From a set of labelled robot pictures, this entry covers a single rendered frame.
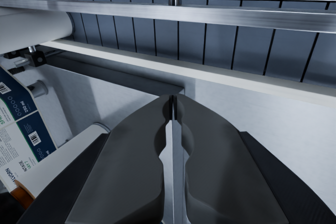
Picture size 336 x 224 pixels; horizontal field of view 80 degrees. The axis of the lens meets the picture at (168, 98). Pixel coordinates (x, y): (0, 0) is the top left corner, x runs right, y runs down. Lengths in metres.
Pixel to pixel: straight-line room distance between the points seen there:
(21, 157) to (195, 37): 0.55
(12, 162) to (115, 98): 0.35
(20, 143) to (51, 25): 0.35
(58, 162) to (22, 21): 0.26
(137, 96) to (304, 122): 0.27
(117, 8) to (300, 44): 0.19
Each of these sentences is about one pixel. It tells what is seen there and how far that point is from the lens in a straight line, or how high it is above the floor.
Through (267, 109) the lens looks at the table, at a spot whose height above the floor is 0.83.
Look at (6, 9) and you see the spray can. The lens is 0.45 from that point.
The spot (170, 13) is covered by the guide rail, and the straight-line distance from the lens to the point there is 0.19.
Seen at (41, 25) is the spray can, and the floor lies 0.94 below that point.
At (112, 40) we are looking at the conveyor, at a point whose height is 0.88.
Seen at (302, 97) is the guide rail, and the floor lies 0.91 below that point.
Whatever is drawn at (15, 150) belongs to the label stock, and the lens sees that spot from 0.66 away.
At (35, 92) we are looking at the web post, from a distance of 0.63.
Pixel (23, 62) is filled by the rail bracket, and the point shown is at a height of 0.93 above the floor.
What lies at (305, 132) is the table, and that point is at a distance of 0.36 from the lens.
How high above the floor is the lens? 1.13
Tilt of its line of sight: 47 degrees down
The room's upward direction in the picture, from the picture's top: 132 degrees counter-clockwise
